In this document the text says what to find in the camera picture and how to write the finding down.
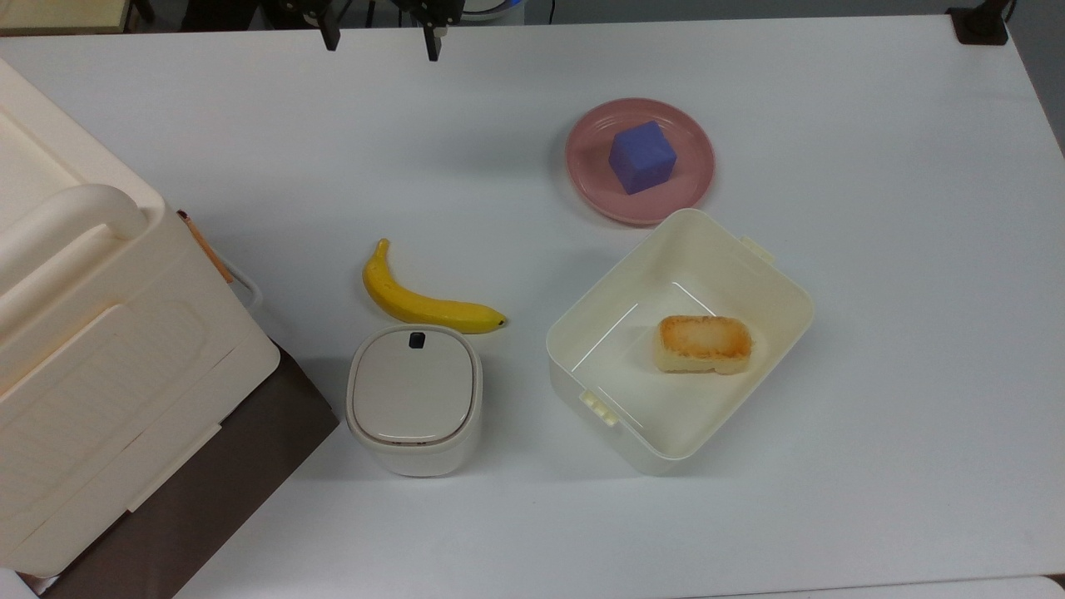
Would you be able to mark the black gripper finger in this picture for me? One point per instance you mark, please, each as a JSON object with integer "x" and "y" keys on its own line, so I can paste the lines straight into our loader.
{"x": 432, "y": 43}
{"x": 331, "y": 35}

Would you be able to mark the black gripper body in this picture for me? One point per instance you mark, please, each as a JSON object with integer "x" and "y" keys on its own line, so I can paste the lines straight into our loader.
{"x": 416, "y": 7}

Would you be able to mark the purple cube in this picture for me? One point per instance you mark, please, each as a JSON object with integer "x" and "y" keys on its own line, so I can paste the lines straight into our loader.
{"x": 642, "y": 158}

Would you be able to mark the pink plate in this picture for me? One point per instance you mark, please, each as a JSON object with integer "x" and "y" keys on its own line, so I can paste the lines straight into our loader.
{"x": 591, "y": 179}

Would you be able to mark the orange tape strip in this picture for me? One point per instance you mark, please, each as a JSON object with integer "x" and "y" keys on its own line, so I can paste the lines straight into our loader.
{"x": 206, "y": 248}

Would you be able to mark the yellow banana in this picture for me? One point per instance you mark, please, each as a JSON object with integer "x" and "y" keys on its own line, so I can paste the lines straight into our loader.
{"x": 416, "y": 306}

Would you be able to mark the light wooden board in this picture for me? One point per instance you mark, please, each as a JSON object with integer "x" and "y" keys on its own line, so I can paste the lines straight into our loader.
{"x": 58, "y": 15}

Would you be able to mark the small beige lidded trash can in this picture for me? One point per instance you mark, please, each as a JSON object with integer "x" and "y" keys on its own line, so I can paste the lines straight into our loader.
{"x": 414, "y": 395}

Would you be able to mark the cream open plastic bin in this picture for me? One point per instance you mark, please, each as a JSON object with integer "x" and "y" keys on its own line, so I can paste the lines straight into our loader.
{"x": 616, "y": 374}

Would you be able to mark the toasted bread piece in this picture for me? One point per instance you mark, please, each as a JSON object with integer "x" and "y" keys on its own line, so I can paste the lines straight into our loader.
{"x": 703, "y": 343}

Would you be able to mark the dark brown wooden drawer box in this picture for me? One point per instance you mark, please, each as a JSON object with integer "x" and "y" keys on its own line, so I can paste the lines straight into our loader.
{"x": 241, "y": 457}

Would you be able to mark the black table clamp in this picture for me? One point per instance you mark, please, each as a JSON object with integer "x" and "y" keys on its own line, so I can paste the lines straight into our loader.
{"x": 980, "y": 23}

